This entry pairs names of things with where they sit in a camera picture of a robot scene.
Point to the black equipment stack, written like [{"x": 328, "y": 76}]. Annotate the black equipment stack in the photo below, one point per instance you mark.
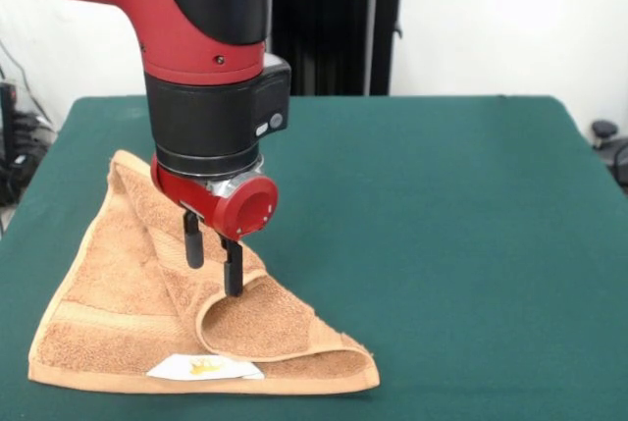
[{"x": 12, "y": 156}]

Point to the orange terry towel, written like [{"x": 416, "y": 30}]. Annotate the orange terry towel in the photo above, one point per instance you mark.
[{"x": 122, "y": 318}]

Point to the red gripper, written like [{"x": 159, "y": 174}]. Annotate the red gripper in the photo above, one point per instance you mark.
[{"x": 221, "y": 205}]

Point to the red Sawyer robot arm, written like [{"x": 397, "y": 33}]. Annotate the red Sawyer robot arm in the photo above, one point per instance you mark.
[{"x": 196, "y": 48}]

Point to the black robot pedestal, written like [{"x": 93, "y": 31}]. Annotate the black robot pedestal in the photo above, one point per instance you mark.
[{"x": 333, "y": 38}]

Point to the dark green table cloth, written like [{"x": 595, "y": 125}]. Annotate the dark green table cloth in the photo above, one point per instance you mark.
[{"x": 441, "y": 244}]

